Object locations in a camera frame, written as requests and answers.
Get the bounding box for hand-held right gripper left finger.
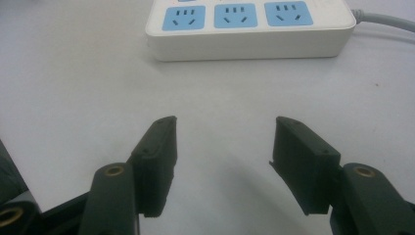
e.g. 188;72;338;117
126;116;178;218

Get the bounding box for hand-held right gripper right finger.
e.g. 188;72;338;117
268;116;343;216

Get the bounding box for white power strip blue sockets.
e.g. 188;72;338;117
145;0;357;63

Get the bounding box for grey power strip cable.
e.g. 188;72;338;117
350;9;415;33

